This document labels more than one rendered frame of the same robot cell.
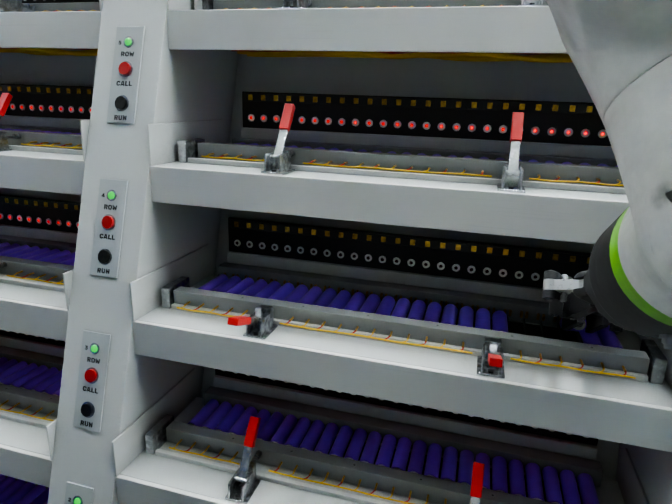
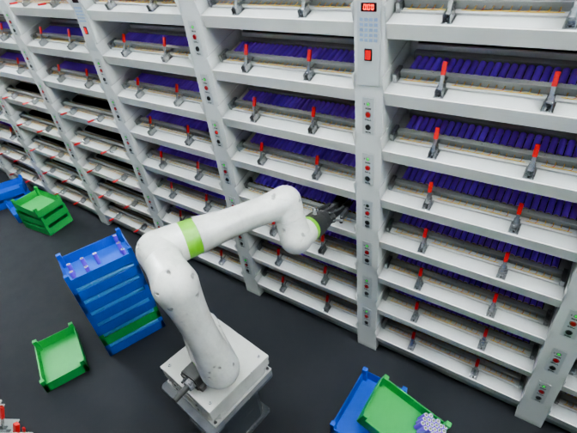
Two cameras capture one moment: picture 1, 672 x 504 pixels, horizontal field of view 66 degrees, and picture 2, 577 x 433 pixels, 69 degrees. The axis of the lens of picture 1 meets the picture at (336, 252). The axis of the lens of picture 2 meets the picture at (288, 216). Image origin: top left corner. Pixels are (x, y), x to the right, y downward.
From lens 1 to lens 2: 1.37 m
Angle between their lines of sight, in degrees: 43
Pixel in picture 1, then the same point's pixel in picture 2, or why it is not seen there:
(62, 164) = (209, 154)
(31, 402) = (222, 204)
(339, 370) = not seen: hidden behind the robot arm
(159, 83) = (226, 137)
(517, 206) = (316, 184)
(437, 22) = (288, 134)
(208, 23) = (233, 122)
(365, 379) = not seen: hidden behind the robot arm
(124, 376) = not seen: hidden behind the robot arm
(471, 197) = (305, 180)
